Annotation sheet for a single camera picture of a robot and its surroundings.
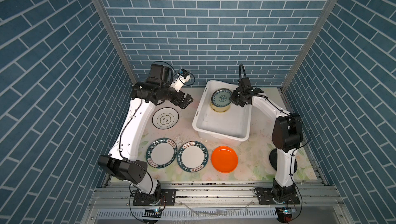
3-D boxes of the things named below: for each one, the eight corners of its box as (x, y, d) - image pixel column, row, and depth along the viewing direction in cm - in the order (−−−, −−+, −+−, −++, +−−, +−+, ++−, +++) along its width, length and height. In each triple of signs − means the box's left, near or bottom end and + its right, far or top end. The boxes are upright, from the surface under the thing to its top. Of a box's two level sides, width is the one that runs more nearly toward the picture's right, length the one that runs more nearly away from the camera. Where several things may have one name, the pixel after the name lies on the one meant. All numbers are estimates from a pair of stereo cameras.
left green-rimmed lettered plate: (144, 168, 84) (142, 166, 83) (151, 139, 95) (150, 137, 94) (175, 168, 85) (174, 167, 83) (178, 139, 96) (178, 138, 94)
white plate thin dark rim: (150, 129, 100) (149, 127, 98) (156, 109, 111) (155, 107, 109) (177, 129, 100) (176, 127, 98) (179, 109, 111) (179, 107, 109)
